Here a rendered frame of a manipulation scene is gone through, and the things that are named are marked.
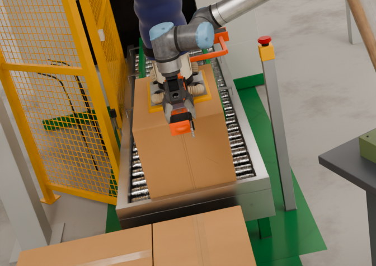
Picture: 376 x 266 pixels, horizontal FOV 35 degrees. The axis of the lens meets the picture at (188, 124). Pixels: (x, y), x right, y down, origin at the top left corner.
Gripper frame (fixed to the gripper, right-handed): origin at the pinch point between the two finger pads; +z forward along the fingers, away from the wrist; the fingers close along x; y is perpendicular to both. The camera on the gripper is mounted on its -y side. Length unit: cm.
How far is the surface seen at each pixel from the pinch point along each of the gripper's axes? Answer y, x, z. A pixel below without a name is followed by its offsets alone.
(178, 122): -5.5, 1.2, -2.0
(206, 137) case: 26.9, -7.6, 23.5
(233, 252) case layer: -15, -9, 54
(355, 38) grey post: 306, -154, 103
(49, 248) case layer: 12, 70, 54
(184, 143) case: 26.9, 2.3, 24.2
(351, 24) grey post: 306, -151, 90
